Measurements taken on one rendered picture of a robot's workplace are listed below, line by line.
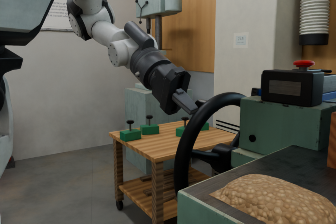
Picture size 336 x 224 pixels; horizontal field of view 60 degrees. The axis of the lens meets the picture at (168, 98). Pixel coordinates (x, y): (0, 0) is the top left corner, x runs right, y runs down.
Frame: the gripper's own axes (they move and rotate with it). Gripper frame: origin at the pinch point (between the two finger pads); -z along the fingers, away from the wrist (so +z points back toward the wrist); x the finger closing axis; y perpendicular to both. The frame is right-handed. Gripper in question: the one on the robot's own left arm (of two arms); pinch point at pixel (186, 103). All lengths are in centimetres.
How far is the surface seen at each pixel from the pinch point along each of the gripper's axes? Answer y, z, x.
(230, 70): 108, 70, -65
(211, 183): -18.7, -24.2, 15.1
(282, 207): -18.6, -30.9, 20.5
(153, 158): 24, 35, -73
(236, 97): 6.8, -6.9, 4.8
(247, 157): -3.2, -19.6, 5.2
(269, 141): -0.5, -20.4, 8.5
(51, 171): -4, 134, -188
